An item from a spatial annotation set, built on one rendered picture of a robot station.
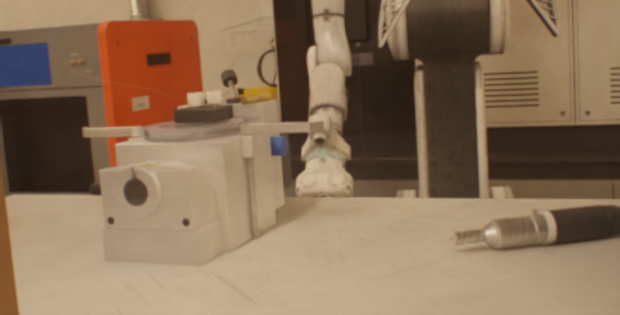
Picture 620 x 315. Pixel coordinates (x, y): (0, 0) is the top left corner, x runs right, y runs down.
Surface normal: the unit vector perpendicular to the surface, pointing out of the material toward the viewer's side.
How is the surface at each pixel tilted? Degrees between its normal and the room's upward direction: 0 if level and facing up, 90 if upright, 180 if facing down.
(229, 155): 90
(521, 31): 90
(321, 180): 55
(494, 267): 0
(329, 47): 76
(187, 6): 90
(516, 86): 90
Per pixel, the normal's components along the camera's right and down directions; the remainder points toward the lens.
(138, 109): 0.93, -0.02
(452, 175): -0.15, 0.16
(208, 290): -0.07, -0.99
